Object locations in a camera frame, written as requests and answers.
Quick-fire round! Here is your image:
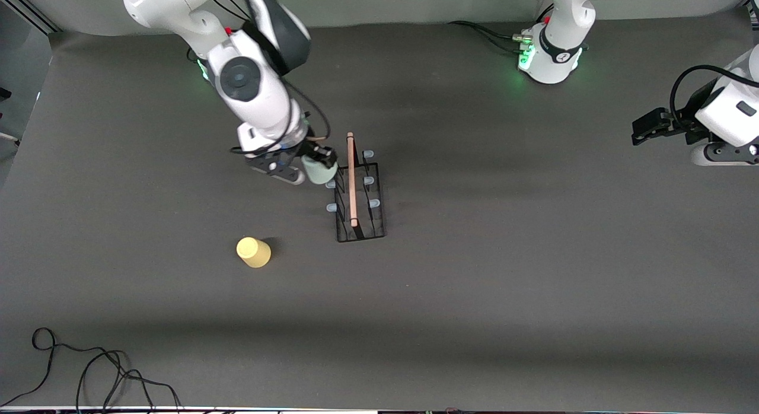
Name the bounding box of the pale green plastic cup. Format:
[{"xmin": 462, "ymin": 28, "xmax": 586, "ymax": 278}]
[{"xmin": 302, "ymin": 155, "xmax": 339, "ymax": 186}]

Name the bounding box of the left arm base cable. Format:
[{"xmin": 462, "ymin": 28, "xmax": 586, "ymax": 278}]
[{"xmin": 447, "ymin": 4, "xmax": 556, "ymax": 54}]

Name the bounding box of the loose black floor cable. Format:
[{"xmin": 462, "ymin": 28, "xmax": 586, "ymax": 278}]
[{"xmin": 0, "ymin": 327, "xmax": 182, "ymax": 410}]

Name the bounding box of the black wire cup holder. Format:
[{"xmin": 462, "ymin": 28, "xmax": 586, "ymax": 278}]
[{"xmin": 325, "ymin": 131, "xmax": 388, "ymax": 244}]

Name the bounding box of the dark grey table mat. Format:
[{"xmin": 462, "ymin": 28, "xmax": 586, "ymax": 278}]
[{"xmin": 0, "ymin": 8, "xmax": 759, "ymax": 410}]

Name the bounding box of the yellow plastic cup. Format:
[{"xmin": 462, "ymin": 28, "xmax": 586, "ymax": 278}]
[{"xmin": 236, "ymin": 237, "xmax": 272, "ymax": 269}]

